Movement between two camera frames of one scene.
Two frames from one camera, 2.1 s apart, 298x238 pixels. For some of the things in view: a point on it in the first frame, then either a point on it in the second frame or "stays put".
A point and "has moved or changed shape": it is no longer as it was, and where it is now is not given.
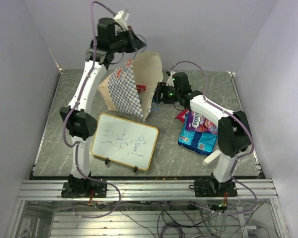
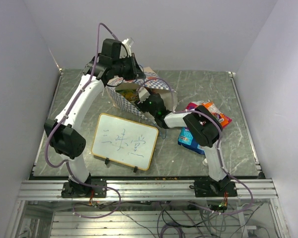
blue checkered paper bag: x=132 y=89 has moved or changed shape
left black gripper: x=139 y=43 -> x=136 y=73
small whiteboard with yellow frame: x=125 y=141 stays put
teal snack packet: x=203 y=142 stays put
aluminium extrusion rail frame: x=248 y=190 stays put
